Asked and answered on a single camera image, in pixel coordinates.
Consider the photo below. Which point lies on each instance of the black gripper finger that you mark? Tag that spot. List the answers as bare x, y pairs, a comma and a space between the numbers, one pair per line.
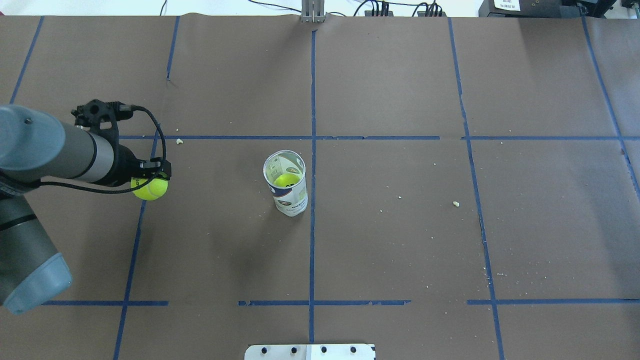
156, 168

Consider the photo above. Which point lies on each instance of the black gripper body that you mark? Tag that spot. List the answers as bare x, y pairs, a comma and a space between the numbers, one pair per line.
125, 167

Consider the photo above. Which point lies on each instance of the yellow Wilson tennis ball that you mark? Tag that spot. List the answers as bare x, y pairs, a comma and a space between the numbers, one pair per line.
155, 189

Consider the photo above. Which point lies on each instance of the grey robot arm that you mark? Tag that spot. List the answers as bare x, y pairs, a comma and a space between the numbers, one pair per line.
39, 150

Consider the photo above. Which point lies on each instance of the clear tennis ball can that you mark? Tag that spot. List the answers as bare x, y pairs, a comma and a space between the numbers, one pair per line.
290, 201

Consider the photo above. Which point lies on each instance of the tennis ball inside can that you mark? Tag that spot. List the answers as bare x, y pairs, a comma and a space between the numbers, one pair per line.
286, 180

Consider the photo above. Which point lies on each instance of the black equipment box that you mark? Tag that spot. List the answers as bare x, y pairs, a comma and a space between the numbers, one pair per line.
550, 9

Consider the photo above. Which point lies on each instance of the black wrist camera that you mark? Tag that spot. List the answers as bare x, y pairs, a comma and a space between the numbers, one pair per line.
102, 118

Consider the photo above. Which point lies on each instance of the grey aluminium camera post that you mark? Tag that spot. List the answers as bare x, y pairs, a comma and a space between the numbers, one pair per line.
313, 11

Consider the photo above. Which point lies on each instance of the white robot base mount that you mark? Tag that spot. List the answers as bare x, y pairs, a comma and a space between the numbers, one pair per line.
331, 351

